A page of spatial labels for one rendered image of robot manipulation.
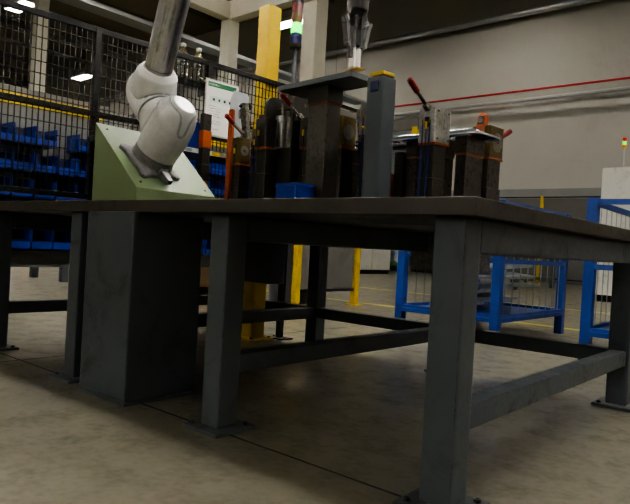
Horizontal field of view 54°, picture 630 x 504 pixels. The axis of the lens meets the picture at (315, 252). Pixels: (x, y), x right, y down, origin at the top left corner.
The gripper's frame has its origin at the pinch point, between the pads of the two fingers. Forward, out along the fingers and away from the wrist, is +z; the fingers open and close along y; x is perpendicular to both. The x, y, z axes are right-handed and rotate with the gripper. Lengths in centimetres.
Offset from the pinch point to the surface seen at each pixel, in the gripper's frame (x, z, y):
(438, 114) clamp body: -25.7, 20.0, 16.0
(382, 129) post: -18.1, 27.0, -1.7
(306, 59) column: 681, -245, 461
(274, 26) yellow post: 149, -64, 60
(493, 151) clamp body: -21, 27, 52
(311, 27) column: 674, -297, 463
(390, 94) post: -17.7, 15.0, 1.3
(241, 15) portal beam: 488, -204, 226
